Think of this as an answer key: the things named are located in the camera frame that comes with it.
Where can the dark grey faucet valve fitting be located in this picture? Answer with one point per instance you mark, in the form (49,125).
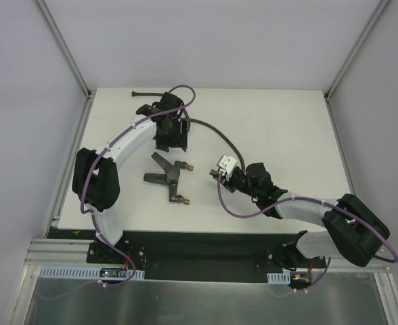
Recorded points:
(169,177)

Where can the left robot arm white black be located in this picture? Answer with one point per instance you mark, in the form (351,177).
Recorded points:
(95,178)

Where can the left white cable duct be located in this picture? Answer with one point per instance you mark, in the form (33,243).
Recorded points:
(90,273)

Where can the aluminium frame post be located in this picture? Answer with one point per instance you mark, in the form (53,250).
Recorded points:
(368,28)
(62,46)

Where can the front aluminium rail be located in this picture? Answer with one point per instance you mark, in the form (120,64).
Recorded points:
(43,251)

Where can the white cable duct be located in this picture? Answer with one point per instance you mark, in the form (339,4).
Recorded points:
(90,273)
(279,278)

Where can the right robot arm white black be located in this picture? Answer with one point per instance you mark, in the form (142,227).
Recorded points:
(350,229)

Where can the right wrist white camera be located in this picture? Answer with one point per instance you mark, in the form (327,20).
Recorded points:
(226,165)

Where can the left aluminium frame post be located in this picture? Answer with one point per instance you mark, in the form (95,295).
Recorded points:
(62,46)

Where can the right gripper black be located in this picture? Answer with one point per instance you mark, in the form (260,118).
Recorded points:
(223,177)

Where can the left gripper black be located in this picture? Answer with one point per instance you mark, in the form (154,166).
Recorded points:
(173,143)

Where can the right white cable duct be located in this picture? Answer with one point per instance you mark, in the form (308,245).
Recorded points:
(279,278)

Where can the right aluminium frame post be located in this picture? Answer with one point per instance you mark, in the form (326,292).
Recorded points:
(368,28)

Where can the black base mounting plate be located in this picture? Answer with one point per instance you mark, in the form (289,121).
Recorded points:
(203,257)

